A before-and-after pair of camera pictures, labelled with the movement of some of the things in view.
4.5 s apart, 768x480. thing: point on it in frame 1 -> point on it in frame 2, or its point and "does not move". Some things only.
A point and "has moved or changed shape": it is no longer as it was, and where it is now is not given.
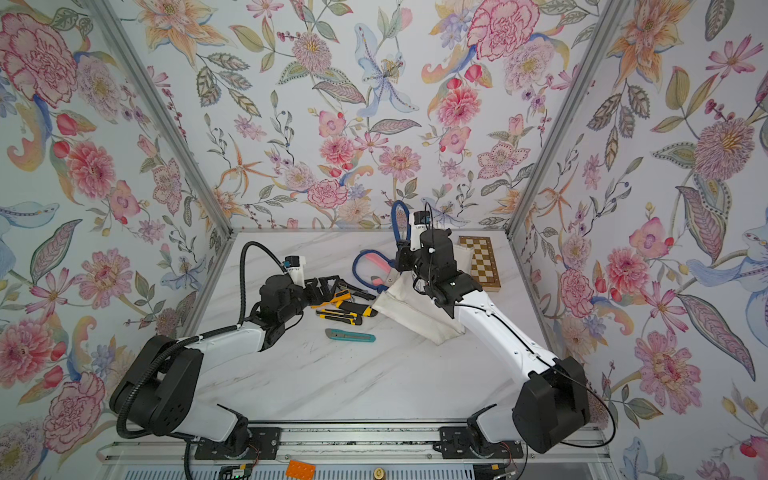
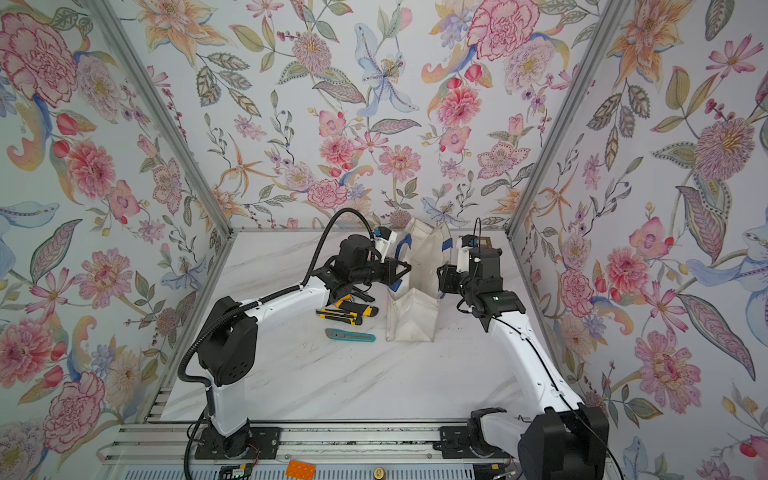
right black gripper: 407,257 -> 449,281
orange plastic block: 300,470 does not move
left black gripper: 325,294 -> 388,272
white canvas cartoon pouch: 414,310 has moved or changed shape
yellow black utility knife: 357,308 does not move
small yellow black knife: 351,318 does not move
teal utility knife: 344,335 does not move
